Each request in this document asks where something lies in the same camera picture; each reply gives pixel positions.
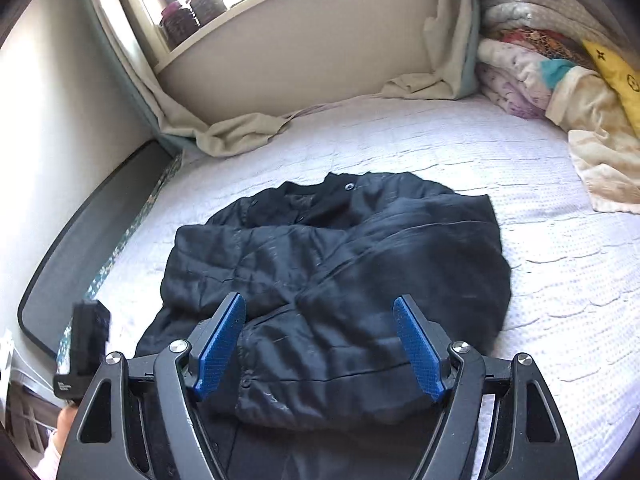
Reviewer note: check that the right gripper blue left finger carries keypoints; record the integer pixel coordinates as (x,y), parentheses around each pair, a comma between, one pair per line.
(138,419)

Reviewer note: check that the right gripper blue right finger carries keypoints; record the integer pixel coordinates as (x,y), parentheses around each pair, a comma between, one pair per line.
(527,438)

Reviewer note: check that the black padded jacket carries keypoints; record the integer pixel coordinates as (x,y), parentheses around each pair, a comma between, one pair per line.
(319,386)

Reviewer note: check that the floral green mattress edge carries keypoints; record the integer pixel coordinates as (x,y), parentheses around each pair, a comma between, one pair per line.
(125,244)

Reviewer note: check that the dark grey bed headboard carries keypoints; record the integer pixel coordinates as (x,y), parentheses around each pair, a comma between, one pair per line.
(75,257)

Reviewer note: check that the white quilted bed sheet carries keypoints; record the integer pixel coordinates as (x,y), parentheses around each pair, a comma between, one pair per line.
(575,271)

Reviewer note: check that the cream towel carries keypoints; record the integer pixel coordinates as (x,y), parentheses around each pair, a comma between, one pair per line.
(602,144)

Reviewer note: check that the dark jar on windowsill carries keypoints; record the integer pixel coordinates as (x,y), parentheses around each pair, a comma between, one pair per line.
(178,22)
(207,10)

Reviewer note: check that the beige curtain left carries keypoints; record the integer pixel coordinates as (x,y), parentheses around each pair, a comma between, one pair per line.
(171,121)

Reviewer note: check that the beige curtain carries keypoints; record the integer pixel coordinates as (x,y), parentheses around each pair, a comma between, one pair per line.
(450,39)
(171,121)

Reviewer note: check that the yellow patterned pillow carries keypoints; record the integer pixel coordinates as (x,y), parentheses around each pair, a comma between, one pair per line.
(620,76)

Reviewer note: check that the beige curtain right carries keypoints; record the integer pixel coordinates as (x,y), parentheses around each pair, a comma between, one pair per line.
(450,39)

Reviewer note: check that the pile of folded blankets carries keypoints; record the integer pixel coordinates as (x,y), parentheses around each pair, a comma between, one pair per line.
(527,46)

